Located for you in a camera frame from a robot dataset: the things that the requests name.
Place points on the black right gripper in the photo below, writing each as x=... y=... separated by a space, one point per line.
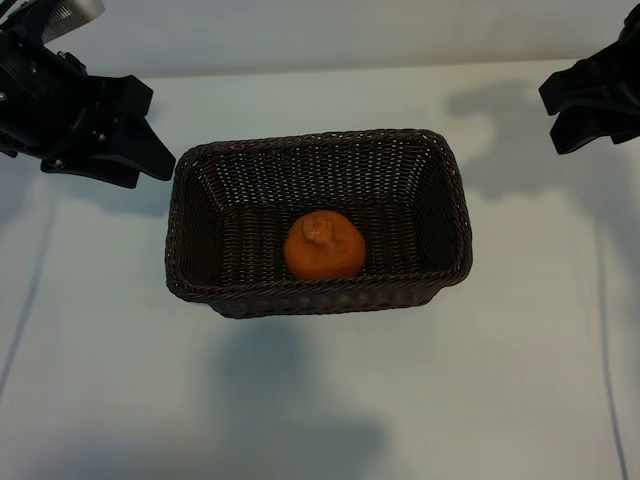
x=622 y=90

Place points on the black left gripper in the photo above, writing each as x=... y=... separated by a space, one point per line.
x=42 y=102

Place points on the dark brown wicker basket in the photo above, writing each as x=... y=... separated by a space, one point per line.
x=240 y=240

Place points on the orange fruit with knob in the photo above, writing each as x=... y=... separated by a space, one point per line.
x=320 y=255

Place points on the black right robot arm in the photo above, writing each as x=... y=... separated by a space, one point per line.
x=632 y=22

